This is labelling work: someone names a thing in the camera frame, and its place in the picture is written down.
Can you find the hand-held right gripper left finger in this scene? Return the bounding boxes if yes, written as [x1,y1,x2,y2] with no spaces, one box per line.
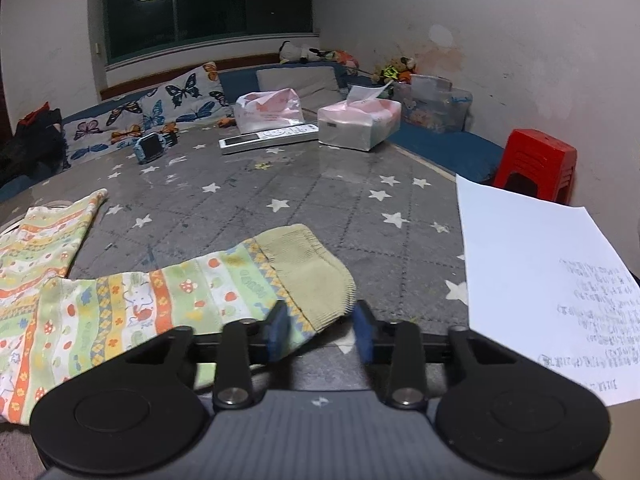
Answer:
[121,300,290,410]

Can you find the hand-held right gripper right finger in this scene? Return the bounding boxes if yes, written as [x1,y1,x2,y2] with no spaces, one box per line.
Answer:
[353,300,521,408]

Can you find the patterned children's pants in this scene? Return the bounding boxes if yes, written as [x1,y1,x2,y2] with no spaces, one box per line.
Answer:
[0,189,357,426]

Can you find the grey star print mat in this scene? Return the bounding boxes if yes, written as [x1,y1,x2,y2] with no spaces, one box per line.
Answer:
[0,125,501,480]

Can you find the white paper sheet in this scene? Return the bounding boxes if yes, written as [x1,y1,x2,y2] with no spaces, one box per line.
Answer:
[455,173,640,407]

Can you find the white remote control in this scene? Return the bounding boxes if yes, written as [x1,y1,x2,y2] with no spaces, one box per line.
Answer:
[218,123,320,155]

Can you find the pink tissue pack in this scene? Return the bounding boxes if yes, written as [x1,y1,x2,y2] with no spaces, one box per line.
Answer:
[317,85,403,153]

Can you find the pink and white plastic bag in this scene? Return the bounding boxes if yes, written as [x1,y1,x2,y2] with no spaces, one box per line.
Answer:
[234,88,305,134]

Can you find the blue toy watch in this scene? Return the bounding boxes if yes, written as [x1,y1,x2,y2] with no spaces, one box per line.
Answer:
[132,130,180,165]

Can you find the clear plastic storage box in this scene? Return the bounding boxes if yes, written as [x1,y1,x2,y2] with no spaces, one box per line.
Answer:
[393,74,474,135]

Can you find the red plastic stool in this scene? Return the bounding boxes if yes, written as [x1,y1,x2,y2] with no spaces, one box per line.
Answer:
[493,129,578,205]

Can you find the grey cushion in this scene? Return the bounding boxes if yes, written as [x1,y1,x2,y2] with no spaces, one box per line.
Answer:
[256,64,351,113]

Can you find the butterfly print pillow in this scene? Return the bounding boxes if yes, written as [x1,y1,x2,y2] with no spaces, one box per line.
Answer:
[64,62,229,161]

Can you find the plush toys in corner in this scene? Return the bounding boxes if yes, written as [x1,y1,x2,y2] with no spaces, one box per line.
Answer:
[372,57,418,86]

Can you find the black and white plush toy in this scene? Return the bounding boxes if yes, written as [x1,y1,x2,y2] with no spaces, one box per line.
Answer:
[278,41,335,64]

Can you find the black bag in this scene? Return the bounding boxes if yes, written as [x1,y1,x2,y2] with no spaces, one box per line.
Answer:
[0,102,68,188]

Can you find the window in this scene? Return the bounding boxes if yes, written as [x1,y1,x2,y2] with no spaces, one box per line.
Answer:
[101,0,321,67]

